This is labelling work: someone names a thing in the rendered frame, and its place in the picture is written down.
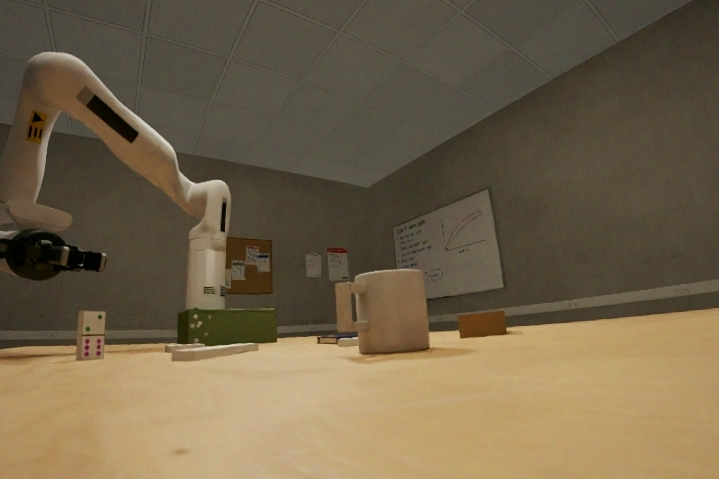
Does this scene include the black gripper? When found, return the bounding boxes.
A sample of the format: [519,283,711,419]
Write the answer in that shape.
[0,229,107,281]

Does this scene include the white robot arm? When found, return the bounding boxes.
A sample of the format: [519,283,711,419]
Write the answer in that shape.
[0,52,231,310]

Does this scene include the white domino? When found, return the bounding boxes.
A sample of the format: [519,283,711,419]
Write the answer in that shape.
[237,343,259,353]
[172,348,221,361]
[76,310,106,361]
[338,338,359,347]
[165,344,205,353]
[205,345,242,357]

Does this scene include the beige mug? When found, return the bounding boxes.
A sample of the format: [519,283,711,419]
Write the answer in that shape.
[335,269,430,354]

